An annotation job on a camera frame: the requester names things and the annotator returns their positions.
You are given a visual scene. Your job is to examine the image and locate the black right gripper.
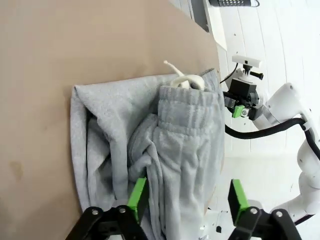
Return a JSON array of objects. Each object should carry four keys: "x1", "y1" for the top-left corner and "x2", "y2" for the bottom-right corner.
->
[{"x1": 223, "y1": 78, "x2": 261, "y2": 121}]

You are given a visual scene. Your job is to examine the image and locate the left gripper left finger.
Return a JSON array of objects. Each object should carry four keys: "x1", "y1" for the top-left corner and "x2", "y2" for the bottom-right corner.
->
[{"x1": 66, "y1": 176, "x2": 149, "y2": 240}]

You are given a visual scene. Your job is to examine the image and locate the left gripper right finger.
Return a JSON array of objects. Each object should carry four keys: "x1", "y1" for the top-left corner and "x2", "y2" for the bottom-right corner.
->
[{"x1": 227, "y1": 178, "x2": 304, "y2": 240}]

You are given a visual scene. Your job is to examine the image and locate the white pants drawstring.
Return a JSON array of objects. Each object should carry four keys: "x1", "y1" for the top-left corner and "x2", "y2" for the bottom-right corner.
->
[{"x1": 163, "y1": 59, "x2": 206, "y2": 91}]

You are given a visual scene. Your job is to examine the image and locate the grey training pants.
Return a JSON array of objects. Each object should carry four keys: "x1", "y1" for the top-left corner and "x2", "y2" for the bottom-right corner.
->
[{"x1": 69, "y1": 67, "x2": 226, "y2": 240}]

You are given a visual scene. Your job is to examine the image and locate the black perforated plastic basket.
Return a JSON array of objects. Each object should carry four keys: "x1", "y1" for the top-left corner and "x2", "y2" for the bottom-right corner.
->
[{"x1": 208, "y1": 0, "x2": 253, "y2": 8}]

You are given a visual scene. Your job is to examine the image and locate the black right arm hose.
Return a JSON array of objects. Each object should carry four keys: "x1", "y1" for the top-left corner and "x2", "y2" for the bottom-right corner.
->
[{"x1": 224, "y1": 117, "x2": 320, "y2": 156}]

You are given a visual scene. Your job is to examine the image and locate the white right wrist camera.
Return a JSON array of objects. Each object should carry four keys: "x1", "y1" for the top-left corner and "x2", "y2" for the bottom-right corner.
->
[{"x1": 231, "y1": 54, "x2": 265, "y2": 81}]

